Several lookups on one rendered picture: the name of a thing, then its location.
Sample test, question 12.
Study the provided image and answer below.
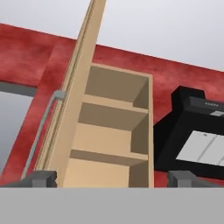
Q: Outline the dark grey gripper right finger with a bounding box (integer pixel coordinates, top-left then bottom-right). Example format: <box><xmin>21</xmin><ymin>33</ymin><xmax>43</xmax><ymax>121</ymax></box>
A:
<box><xmin>166</xmin><ymin>170</ymin><xmax>223</xmax><ymax>188</ymax></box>

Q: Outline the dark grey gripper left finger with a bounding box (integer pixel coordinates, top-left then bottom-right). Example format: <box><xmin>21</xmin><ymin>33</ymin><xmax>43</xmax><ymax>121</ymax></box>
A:
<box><xmin>0</xmin><ymin>170</ymin><xmax>59</xmax><ymax>188</ymax></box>

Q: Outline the beige cabinet door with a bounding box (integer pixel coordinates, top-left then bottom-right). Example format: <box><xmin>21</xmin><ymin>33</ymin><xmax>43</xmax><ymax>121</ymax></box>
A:
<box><xmin>33</xmin><ymin>0</ymin><xmax>108</xmax><ymax>188</ymax></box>

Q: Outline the black range hood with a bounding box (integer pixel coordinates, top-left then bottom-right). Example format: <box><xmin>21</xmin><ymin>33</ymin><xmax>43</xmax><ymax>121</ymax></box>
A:
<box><xmin>153</xmin><ymin>85</ymin><xmax>224</xmax><ymax>180</ymax></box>

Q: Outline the grey framed window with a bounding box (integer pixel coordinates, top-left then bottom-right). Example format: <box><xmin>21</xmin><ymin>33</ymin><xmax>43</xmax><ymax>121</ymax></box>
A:
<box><xmin>0</xmin><ymin>80</ymin><xmax>39</xmax><ymax>176</ymax></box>

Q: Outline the grey cabinet door handle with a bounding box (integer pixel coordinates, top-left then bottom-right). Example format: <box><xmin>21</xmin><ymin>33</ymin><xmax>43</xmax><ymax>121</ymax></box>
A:
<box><xmin>20</xmin><ymin>89</ymin><xmax>67</xmax><ymax>180</ymax></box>

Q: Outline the beige open wall cabinet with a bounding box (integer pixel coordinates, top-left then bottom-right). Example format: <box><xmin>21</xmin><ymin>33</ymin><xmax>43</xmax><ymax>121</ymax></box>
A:
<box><xmin>62</xmin><ymin>62</ymin><xmax>155</xmax><ymax>188</ymax></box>

